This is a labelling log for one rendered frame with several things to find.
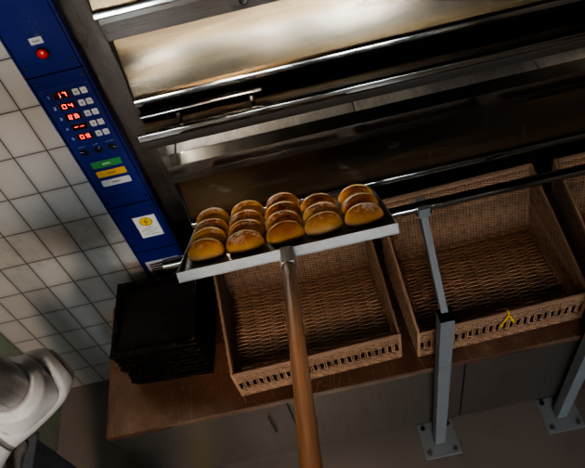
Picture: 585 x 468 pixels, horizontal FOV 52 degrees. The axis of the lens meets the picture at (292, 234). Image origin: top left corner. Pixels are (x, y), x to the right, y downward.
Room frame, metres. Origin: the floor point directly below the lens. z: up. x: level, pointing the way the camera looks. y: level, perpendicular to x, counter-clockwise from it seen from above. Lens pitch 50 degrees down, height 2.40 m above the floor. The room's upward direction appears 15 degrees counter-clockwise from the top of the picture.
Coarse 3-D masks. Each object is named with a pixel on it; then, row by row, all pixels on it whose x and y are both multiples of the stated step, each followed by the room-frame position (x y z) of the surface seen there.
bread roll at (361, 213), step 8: (352, 208) 0.99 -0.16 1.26; (360, 208) 0.98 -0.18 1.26; (368, 208) 0.98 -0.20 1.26; (376, 208) 0.97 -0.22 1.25; (352, 216) 0.97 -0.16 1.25; (360, 216) 0.96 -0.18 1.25; (368, 216) 0.96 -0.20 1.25; (376, 216) 0.96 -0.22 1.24; (352, 224) 0.96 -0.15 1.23; (360, 224) 0.95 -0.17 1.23; (368, 224) 0.95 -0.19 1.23
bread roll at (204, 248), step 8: (200, 240) 1.02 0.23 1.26; (208, 240) 1.01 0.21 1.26; (216, 240) 1.01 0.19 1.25; (192, 248) 1.01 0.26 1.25; (200, 248) 1.00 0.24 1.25; (208, 248) 0.99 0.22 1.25; (216, 248) 0.99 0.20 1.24; (224, 248) 1.00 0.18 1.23; (192, 256) 0.99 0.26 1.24; (200, 256) 0.98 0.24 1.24; (208, 256) 0.98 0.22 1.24; (216, 256) 0.98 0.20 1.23
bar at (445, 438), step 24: (576, 168) 0.99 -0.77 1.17; (480, 192) 1.00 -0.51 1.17; (504, 192) 0.99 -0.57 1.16; (432, 240) 0.95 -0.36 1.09; (168, 264) 1.04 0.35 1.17; (432, 264) 0.90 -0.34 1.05; (576, 360) 0.78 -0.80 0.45; (576, 384) 0.75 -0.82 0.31; (552, 408) 0.79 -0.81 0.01; (576, 408) 0.77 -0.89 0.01; (432, 432) 0.83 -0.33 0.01; (552, 432) 0.71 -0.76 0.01; (432, 456) 0.74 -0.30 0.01
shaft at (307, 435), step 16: (288, 272) 0.77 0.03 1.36; (288, 288) 0.71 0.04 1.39; (288, 304) 0.65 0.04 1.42; (288, 320) 0.60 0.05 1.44; (304, 336) 0.54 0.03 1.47; (304, 352) 0.50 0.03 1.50; (304, 368) 0.45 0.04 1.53; (304, 384) 0.42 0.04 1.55; (304, 400) 0.38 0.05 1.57; (304, 416) 0.35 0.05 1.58; (304, 432) 0.32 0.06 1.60; (304, 448) 0.29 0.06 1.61; (304, 464) 0.27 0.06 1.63; (320, 464) 0.27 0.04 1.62
